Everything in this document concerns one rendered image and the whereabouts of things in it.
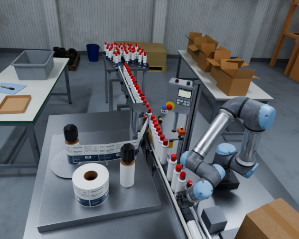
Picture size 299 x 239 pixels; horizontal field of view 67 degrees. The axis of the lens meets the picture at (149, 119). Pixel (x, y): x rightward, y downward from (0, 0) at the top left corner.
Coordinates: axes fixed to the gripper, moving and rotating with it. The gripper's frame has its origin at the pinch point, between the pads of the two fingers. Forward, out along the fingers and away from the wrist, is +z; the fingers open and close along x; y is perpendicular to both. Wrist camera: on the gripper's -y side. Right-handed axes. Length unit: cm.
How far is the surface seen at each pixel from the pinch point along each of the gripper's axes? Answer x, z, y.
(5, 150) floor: -114, 173, 156
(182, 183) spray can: -8.3, -6.4, 1.0
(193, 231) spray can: 16.1, -8.3, 2.0
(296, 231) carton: 23, -35, -34
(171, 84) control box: -63, -25, 0
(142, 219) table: 5.0, 9.1, 23.8
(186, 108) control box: -50, -17, -10
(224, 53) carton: -205, 98, -157
